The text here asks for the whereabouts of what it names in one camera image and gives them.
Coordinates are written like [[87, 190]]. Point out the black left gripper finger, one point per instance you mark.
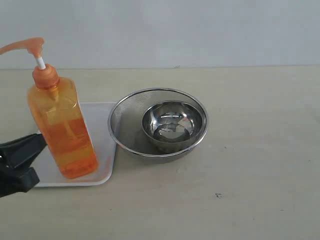
[[17, 180], [21, 152]]

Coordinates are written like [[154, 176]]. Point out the white rectangular plastic tray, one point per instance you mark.
[[96, 118]]

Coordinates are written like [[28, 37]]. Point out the orange pump soap bottle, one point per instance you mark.
[[53, 102]]

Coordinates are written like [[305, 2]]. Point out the steel mesh strainer basket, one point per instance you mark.
[[125, 123]]

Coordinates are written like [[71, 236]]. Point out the small stainless steel bowl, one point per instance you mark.
[[172, 124]]

